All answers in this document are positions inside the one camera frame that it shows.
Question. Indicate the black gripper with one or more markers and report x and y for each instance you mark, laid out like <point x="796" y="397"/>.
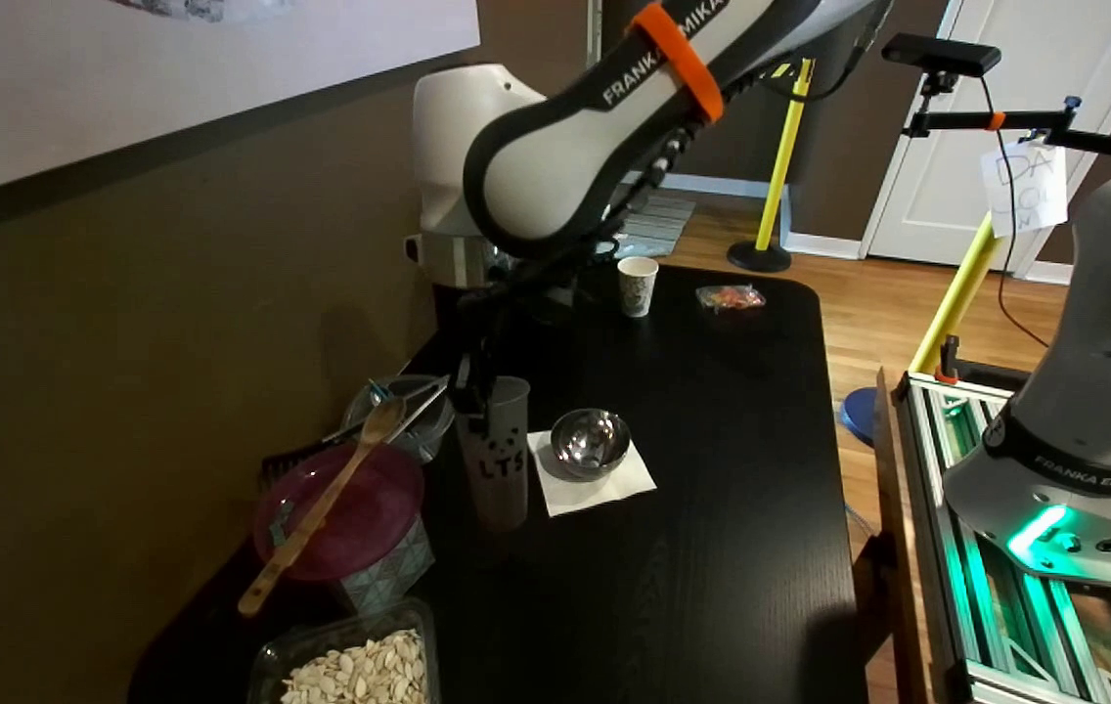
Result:
<point x="470" y="327"/>

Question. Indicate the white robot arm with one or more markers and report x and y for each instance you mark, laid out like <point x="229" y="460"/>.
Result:
<point x="553" y="174"/>

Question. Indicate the small metal bowl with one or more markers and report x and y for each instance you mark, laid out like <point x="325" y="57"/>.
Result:
<point x="587" y="445"/>

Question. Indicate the white paper cup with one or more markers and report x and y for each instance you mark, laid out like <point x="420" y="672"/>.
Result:
<point x="635" y="277"/>

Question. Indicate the wooden spatula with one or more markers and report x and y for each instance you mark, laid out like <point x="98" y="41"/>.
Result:
<point x="376" y="434"/>

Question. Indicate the white paper napkin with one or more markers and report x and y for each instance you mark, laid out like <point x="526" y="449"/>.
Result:
<point x="578" y="496"/>

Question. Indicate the maroon plate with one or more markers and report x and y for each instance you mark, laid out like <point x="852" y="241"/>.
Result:
<point x="371" y="520"/>

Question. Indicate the small colourful packet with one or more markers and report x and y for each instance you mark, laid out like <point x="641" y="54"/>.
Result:
<point x="731" y="299"/>

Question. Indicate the grey box under plate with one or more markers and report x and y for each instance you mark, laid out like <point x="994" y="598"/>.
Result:
<point x="381" y="586"/>

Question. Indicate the container of popcorn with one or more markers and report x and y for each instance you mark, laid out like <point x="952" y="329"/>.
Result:
<point x="388" y="660"/>

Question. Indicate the white door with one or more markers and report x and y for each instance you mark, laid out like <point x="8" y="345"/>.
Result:
<point x="938" y="188"/>

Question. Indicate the yellow stanchion post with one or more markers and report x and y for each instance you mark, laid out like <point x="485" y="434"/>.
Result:
<point x="763" y="248"/>

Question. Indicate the yellow leaning post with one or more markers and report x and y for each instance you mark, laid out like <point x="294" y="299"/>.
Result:
<point x="952" y="306"/>

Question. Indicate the whiteboard on wall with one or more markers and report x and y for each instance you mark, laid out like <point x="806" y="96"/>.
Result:
<point x="97" y="78"/>

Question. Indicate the black camera on mount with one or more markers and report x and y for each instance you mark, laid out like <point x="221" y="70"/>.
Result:
<point x="948" y="62"/>

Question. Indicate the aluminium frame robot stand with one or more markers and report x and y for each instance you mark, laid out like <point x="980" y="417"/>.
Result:
<point x="994" y="625"/>

